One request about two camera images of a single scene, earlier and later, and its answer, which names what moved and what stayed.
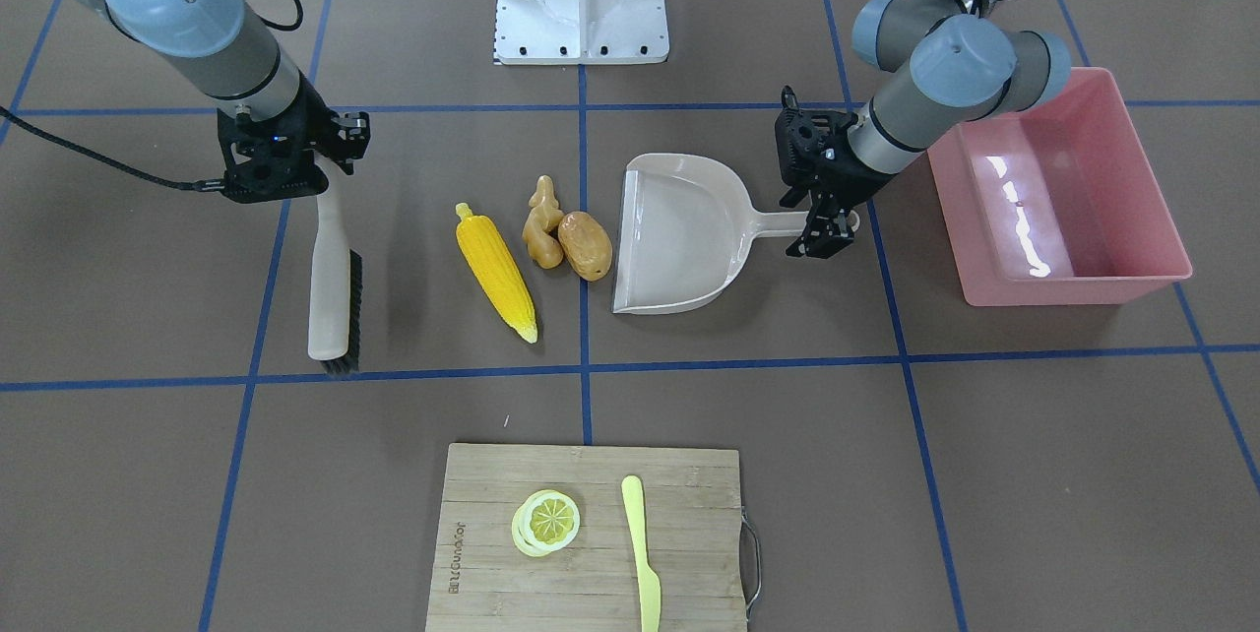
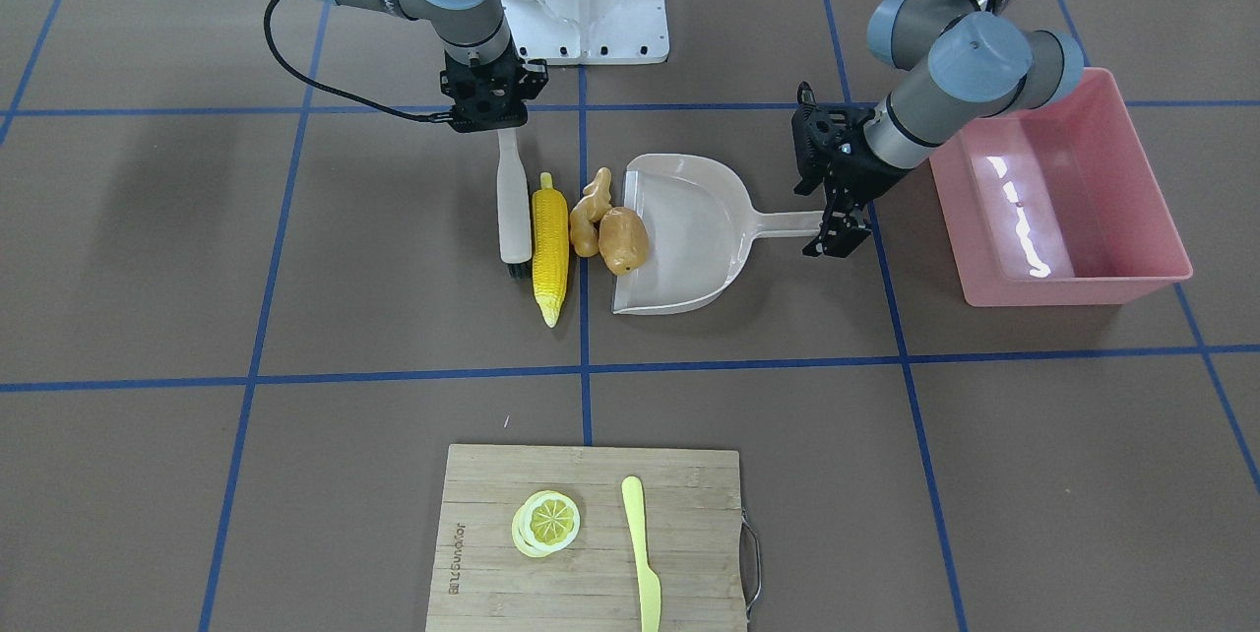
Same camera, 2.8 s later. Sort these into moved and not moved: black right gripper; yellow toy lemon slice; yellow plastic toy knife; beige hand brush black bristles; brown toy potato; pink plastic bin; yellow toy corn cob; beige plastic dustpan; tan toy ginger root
Moved: beige hand brush black bristles; tan toy ginger root; black right gripper; yellow toy corn cob; brown toy potato
Not moved: pink plastic bin; yellow plastic toy knife; beige plastic dustpan; yellow toy lemon slice
